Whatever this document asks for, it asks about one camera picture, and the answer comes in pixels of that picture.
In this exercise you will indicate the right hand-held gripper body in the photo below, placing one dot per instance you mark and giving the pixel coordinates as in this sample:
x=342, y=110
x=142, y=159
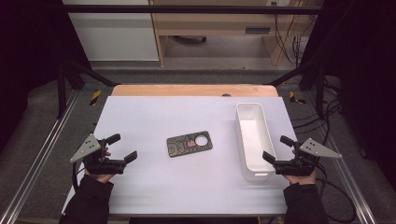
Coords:
x=295, y=168

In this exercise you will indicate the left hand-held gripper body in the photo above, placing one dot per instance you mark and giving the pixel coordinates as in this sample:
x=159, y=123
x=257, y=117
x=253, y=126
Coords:
x=102, y=166

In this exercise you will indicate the white plastic bin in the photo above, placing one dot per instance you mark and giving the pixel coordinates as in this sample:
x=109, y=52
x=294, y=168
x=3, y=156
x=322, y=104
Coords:
x=253, y=140

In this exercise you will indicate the dark grey perforated plate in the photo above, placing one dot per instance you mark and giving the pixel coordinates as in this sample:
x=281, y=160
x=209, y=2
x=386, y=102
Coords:
x=183, y=146

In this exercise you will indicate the person's right hand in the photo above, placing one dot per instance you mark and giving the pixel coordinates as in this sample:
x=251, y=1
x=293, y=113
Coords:
x=300, y=179

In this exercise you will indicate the yellow black tape marker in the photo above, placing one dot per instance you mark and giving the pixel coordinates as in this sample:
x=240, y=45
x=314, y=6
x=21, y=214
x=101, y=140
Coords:
x=294, y=98
x=95, y=97

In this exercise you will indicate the white table board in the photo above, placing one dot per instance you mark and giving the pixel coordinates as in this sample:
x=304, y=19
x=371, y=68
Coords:
x=186, y=186

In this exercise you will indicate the wooden table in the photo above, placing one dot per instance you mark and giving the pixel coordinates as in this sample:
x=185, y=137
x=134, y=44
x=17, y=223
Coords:
x=186, y=90

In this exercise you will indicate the white cabinet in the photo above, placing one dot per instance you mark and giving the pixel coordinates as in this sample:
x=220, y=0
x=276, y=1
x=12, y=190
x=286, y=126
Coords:
x=115, y=34

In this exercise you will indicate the dark curtain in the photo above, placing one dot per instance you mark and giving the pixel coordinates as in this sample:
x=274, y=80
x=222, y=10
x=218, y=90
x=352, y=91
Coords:
x=361, y=62
x=28, y=46

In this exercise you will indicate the grey desk label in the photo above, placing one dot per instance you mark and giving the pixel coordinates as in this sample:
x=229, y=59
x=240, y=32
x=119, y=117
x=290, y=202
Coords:
x=257, y=30

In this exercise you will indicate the light wooden desk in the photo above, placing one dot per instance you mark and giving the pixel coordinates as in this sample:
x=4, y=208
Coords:
x=214, y=23

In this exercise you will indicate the aluminium rail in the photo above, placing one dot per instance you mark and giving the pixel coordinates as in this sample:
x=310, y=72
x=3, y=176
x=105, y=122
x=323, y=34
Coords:
x=345, y=168
x=40, y=155

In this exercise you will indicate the black diagonal frame strut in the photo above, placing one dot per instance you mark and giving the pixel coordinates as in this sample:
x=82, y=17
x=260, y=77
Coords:
x=289, y=76
x=93, y=74

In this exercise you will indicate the black upright frame post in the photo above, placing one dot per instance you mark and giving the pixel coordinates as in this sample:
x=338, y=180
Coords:
x=61, y=93

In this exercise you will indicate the black horizontal frame bar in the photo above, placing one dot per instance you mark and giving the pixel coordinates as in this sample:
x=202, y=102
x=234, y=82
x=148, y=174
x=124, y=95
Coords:
x=186, y=9

